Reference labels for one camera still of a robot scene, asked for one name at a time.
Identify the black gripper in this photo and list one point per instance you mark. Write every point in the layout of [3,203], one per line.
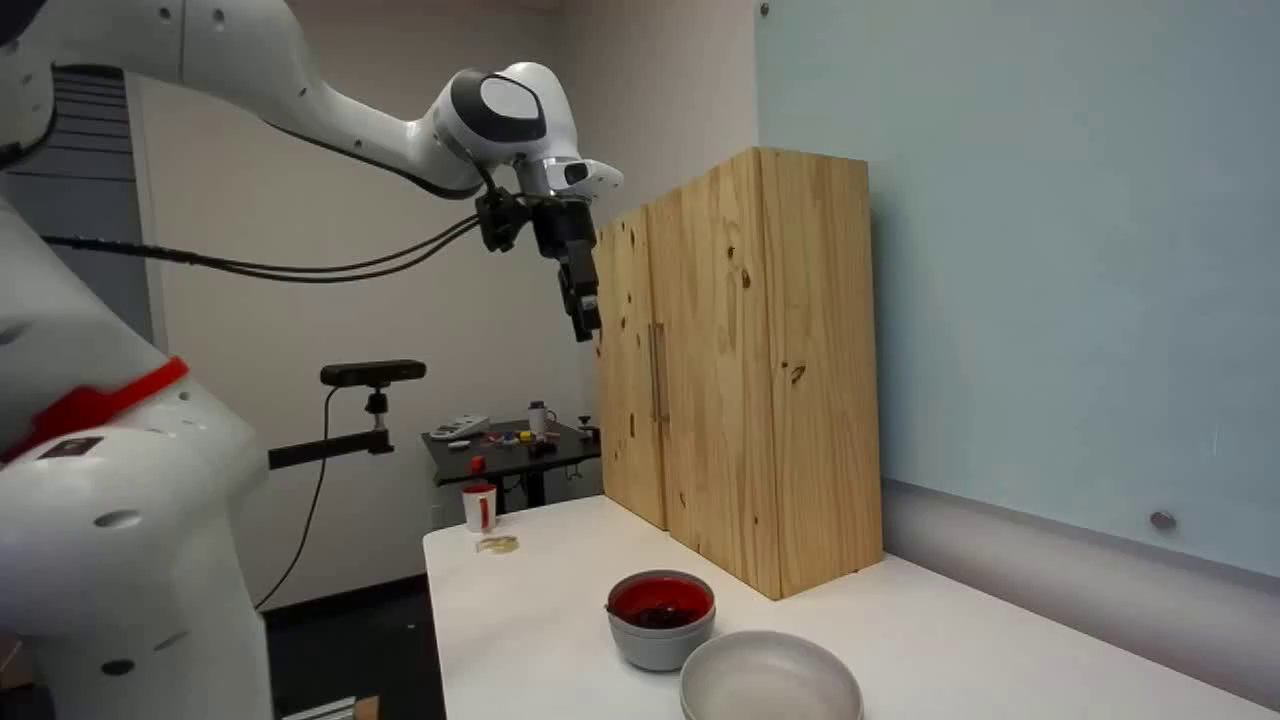
[567,243]

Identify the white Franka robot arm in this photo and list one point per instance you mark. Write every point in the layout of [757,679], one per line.
[122,534]

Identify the orange bowl with grey outside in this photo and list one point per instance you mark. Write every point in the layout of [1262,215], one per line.
[660,621]

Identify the small white bottle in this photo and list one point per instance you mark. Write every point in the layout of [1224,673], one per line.
[537,420]

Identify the black side table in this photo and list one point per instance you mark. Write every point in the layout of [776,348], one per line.
[504,444]

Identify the wooden cabinet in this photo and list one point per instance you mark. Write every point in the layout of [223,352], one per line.
[761,375]

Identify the red and white cup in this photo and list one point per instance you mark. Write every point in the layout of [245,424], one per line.
[477,504]

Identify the small round tape roll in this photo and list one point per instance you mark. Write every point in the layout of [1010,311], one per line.
[498,541]

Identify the pale blue glass whiteboard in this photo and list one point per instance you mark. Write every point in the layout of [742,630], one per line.
[1066,243]

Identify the dark grey door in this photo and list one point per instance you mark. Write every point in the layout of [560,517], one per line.
[80,203]

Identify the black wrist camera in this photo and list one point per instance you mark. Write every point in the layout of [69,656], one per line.
[502,221]

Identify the black stereo camera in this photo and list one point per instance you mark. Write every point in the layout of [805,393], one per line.
[374,375]

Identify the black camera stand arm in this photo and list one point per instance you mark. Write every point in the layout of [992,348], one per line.
[333,444]

